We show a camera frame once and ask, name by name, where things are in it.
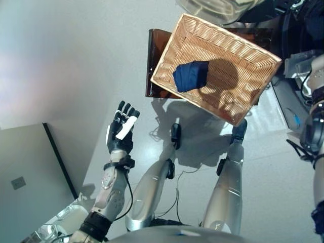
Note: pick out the grey front-load washing machine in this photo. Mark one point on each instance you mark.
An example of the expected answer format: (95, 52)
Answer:
(286, 96)

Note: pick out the round glass washer door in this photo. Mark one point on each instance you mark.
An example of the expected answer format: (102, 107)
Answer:
(215, 10)

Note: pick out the robot leg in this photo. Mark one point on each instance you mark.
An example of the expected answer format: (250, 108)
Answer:
(149, 192)
(225, 192)

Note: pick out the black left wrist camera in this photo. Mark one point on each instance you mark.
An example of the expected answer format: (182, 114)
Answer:
(127, 162)

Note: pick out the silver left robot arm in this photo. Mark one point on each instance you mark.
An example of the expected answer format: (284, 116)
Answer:
(111, 192)

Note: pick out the navy garment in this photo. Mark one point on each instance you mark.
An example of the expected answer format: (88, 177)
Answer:
(315, 22)

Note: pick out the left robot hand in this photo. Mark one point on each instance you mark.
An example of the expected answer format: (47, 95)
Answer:
(121, 136)

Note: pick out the brown glossy stool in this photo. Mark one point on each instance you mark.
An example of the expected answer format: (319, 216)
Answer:
(154, 63)

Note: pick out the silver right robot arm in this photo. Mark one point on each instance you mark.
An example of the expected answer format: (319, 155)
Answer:
(317, 131)

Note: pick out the grey cabinet with black edge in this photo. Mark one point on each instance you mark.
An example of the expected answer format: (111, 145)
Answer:
(30, 172)

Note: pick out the blue garment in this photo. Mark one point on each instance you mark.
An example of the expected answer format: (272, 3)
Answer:
(191, 76)

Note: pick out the right robot leg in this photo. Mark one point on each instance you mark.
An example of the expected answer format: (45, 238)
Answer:
(225, 192)

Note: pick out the left robot leg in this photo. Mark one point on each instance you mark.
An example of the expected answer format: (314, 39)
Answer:
(149, 192)

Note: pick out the silver robot torso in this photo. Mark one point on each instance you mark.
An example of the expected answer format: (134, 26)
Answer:
(177, 235)

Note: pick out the rectangular wicker laundry basket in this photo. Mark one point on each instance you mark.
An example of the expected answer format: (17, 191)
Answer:
(227, 63)

